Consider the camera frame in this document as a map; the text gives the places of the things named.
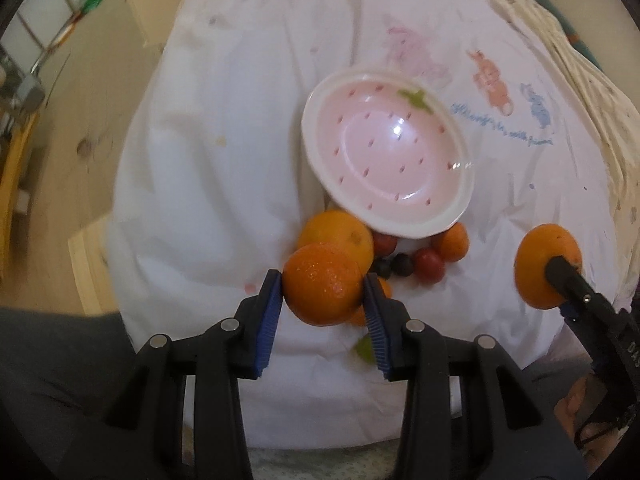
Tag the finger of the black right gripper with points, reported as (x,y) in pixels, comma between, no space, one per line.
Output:
(586,312)

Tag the green lime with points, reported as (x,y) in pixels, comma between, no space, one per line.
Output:
(364,350)

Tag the red cherry tomato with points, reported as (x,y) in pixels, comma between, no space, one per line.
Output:
(428,266)
(384,245)

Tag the pink strawberry ceramic plate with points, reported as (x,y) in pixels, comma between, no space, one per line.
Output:
(387,151)

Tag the dark grape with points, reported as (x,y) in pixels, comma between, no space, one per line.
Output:
(402,265)
(382,268)

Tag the small tangerine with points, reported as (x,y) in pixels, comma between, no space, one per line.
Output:
(359,318)
(453,244)

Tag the person's hand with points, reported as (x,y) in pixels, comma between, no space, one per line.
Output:
(566,411)

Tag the medium orange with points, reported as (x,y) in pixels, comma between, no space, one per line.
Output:
(322,285)

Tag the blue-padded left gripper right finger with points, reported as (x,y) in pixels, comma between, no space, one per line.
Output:
(470,412)

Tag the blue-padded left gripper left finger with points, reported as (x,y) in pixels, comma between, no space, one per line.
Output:
(180,415)

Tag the cream wooden nightstand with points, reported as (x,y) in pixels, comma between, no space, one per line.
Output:
(155,19)

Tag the large orange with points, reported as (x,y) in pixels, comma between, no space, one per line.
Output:
(343,230)

